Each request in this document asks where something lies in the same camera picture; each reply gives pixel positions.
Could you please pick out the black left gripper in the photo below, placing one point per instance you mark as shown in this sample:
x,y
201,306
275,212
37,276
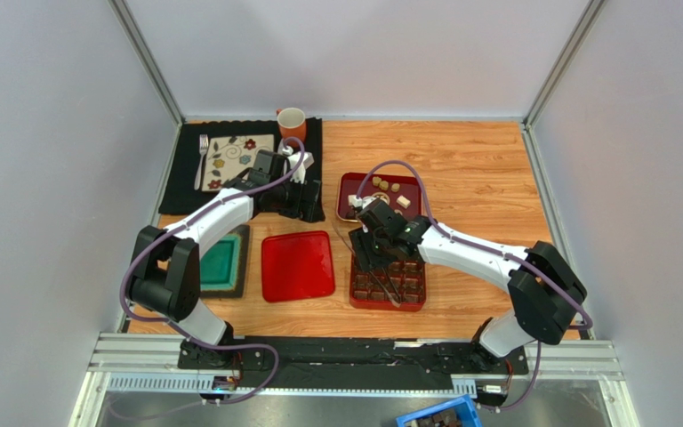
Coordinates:
x,y
309,211

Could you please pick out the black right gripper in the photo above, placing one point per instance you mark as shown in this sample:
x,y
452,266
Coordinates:
x,y
365,255

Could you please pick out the metal serving tongs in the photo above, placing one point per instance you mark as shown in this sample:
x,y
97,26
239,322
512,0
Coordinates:
x,y
386,288

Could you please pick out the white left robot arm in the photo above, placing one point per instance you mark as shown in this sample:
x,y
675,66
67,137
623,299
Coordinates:
x,y
164,275

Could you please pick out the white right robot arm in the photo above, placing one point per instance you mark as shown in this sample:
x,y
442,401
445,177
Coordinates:
x,y
545,293

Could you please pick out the red chocolate serving tray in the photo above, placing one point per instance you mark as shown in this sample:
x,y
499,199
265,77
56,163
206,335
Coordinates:
x,y
402,194

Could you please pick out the white square chocolate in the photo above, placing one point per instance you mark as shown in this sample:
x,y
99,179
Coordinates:
x,y
353,200

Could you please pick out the red chocolate box with tray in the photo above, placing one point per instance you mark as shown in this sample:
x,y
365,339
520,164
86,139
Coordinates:
x,y
415,286

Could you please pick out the floral square plate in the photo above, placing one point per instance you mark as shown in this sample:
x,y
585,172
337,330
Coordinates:
x,y
227,156

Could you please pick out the orange mug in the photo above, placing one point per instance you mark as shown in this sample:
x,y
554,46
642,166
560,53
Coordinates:
x,y
292,126

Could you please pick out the silver fork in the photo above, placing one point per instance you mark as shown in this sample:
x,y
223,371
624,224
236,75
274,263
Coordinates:
x,y
203,147

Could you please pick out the red tin lid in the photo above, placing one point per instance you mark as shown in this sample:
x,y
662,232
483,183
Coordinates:
x,y
297,266

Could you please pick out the black cloth placemat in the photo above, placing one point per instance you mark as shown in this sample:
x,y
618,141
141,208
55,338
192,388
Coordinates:
x,y
179,197

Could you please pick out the turquoise glazed dark plate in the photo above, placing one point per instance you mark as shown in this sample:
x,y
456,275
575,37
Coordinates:
x,y
223,268

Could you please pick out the blue plastic bin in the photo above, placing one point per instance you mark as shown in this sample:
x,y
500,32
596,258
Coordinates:
x,y
460,411

